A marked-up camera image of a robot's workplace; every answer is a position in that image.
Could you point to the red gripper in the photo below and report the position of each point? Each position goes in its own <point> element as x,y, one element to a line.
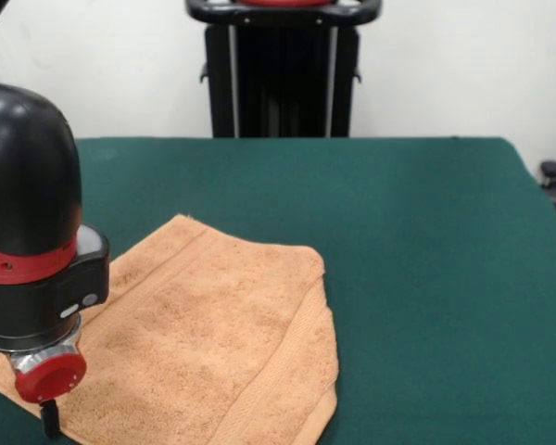
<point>51,377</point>

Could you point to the dark green table cloth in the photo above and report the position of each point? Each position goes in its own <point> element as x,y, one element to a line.
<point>445,278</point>

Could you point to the orange terry towel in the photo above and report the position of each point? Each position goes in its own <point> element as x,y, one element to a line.
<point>204,334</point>

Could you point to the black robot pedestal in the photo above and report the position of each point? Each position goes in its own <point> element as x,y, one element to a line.
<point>282,83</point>

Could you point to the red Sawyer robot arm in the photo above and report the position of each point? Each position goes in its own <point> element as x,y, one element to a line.
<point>28,185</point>

